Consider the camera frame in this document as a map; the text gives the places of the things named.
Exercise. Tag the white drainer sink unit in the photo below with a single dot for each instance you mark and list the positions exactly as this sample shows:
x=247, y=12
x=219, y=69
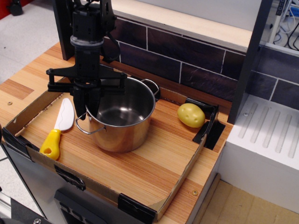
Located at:
x=261, y=154

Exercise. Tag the dark shelf frame with ledge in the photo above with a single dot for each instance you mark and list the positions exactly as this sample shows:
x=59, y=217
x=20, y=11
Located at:
x=247, y=58

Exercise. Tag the black oven front panel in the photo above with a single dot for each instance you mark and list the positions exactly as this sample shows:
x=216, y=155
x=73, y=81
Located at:
x=82, y=209

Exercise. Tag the cardboard fence with black tape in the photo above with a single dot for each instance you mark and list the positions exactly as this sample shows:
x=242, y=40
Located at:
x=169, y=173

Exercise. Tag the shiny metal pot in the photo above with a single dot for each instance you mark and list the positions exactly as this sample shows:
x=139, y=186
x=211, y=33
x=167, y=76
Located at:
x=122, y=122

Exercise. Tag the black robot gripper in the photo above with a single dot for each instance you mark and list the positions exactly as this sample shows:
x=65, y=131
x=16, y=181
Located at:
x=86, y=77

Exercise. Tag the toy knife yellow handle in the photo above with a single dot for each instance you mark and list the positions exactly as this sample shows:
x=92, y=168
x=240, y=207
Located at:
x=64, y=122

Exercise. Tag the yellow toy potato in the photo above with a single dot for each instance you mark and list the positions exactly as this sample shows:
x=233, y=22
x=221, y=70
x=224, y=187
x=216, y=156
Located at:
x=191, y=115

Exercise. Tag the black object on floor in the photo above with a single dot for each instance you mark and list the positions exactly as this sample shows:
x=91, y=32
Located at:
x=15, y=8

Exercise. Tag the white rack with cables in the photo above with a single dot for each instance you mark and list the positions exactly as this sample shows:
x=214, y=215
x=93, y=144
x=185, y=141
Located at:
x=283, y=26

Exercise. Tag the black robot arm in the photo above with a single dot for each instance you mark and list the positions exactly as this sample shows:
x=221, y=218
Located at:
x=81, y=30

